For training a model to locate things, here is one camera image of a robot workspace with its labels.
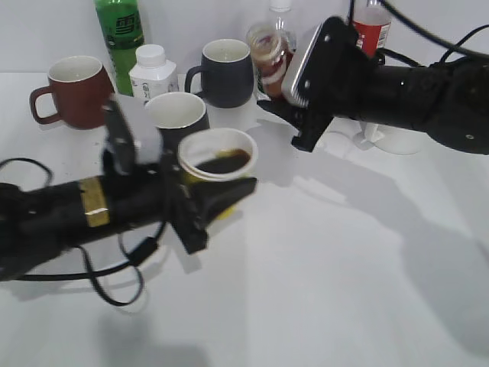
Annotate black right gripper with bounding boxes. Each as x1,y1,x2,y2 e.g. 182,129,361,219
257,16,386,152

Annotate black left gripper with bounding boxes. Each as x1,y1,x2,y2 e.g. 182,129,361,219
78,151,257,255

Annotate yellow paper cup stack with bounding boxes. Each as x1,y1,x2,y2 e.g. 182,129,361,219
176,128,258,218

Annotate brown Nescafe coffee bottle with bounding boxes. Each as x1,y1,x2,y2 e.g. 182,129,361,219
246,22,295,99

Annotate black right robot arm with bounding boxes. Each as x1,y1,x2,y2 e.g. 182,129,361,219
257,16,488,155

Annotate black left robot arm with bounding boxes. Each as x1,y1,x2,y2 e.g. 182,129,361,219
1,152,257,281

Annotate dark blue mug rear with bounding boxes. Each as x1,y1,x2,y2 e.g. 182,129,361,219
184,39,254,109

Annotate clear water bottle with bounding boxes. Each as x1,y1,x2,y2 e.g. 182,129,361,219
268,0,296,52

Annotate black mug front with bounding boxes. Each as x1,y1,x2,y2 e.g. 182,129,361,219
144,92,210,151

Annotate white ceramic mug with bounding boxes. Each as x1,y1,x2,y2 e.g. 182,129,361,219
353,122,429,155

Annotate cola bottle red label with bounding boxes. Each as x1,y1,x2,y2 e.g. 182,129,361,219
353,0,392,57

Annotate white milk bottle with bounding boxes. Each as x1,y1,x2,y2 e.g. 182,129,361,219
129,44,179,102

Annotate dark red ceramic mug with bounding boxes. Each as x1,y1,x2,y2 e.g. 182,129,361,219
29,55,114,130

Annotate green soda bottle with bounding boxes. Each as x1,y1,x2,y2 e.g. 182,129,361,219
94,0,144,96

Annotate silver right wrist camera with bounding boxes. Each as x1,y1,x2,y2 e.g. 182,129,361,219
281,21,332,108

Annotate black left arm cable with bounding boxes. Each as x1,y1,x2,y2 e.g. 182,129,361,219
0,157,167,307

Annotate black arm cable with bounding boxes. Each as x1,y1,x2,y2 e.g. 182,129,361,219
345,0,489,68
0,157,167,307

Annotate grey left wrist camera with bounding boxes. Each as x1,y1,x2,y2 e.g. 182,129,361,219
101,93,164,176

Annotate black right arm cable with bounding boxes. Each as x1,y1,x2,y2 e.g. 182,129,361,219
345,0,489,68

